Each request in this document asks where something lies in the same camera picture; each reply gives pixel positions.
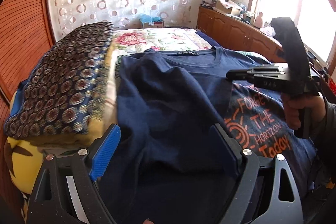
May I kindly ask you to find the navy blue printed t-shirt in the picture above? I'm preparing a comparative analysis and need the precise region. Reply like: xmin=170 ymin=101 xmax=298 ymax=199
xmin=98 ymin=45 xmax=317 ymax=224

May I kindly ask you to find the person's right hand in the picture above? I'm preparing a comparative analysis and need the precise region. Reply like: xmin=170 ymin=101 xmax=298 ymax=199
xmin=281 ymin=93 xmax=326 ymax=130

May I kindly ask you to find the person's left hand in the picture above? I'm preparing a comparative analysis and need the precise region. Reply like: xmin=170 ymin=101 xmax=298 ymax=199
xmin=143 ymin=219 xmax=154 ymax=224

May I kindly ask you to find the pink bottle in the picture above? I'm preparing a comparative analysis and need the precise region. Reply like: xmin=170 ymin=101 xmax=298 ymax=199
xmin=254 ymin=11 xmax=264 ymax=29

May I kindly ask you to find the long wooden sideboard cabinet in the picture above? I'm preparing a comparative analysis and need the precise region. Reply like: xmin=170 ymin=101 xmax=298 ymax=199
xmin=197 ymin=6 xmax=285 ymax=63

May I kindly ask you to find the yellow plush toy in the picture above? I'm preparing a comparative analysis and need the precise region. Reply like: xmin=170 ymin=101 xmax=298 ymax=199
xmin=3 ymin=134 xmax=47 ymax=222

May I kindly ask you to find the navy blue blanket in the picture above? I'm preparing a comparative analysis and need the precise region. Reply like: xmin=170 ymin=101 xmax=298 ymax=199
xmin=196 ymin=31 xmax=222 ymax=47

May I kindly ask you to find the open cardboard box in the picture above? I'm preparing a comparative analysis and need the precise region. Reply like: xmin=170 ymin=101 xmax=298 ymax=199
xmin=214 ymin=0 xmax=243 ymax=16

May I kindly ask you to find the palm-leaf print bedsheet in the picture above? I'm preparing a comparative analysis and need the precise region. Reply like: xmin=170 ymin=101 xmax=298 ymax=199
xmin=20 ymin=50 xmax=271 ymax=222

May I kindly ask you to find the floral quilt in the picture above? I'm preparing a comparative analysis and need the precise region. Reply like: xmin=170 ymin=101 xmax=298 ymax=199
xmin=112 ymin=28 xmax=211 ymax=54

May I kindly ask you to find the box with blue bag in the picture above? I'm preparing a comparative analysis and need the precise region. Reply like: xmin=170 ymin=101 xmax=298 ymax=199
xmin=139 ymin=14 xmax=165 ymax=28

